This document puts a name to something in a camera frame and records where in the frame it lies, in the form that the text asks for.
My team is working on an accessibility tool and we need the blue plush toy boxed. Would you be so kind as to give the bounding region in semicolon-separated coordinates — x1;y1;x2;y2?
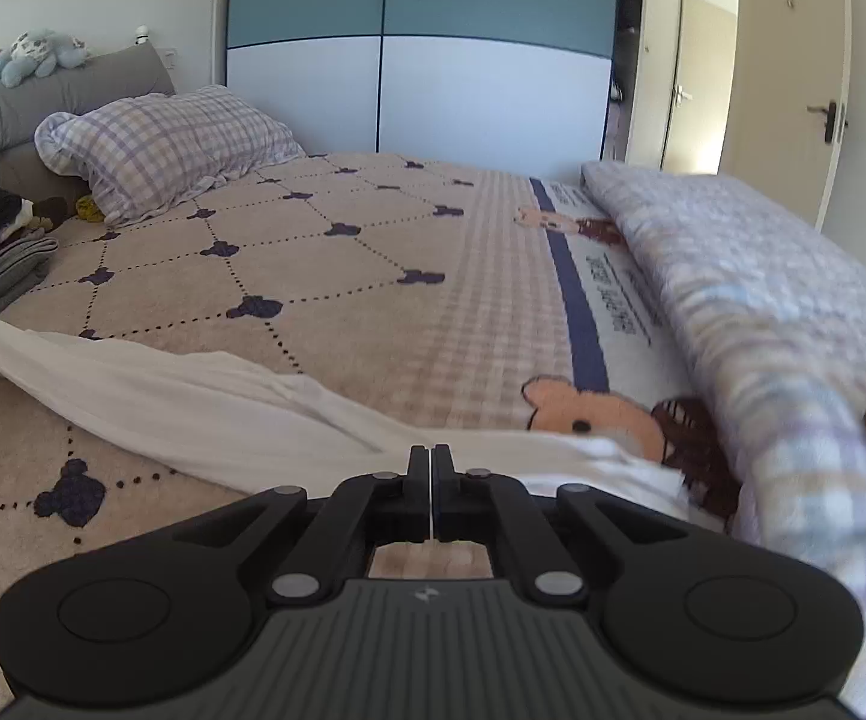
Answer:
0;30;92;87

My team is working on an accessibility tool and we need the black door handle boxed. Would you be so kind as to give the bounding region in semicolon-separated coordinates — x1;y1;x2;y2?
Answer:
808;99;849;144

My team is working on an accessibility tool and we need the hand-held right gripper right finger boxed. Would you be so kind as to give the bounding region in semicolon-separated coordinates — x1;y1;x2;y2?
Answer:
433;445;693;608

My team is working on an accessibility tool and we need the cream room door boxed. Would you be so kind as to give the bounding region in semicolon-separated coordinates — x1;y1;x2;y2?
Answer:
718;0;854;235

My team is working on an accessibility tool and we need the brown soft item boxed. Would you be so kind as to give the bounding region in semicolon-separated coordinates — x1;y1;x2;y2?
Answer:
31;197;68;232

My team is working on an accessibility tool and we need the cream hallway door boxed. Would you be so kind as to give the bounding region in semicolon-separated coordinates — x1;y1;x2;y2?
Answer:
661;0;738;175

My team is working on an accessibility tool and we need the grey padded headboard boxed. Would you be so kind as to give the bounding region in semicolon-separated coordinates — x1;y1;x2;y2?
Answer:
0;41;177;203

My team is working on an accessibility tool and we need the plaid pillow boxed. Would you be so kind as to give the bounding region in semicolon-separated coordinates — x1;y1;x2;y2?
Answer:
34;85;308;228

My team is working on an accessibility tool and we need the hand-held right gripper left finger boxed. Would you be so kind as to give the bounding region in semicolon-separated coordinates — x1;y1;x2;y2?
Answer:
170;445;432;608

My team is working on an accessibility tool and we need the bear print bed blanket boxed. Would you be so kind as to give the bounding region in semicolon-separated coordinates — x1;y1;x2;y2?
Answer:
0;152;750;620

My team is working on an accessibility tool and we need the plaid folded quilt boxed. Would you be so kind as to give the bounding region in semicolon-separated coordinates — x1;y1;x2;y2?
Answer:
581;160;866;720

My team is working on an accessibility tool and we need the white and teal wardrobe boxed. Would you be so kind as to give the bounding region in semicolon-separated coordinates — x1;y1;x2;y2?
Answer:
224;0;623;166

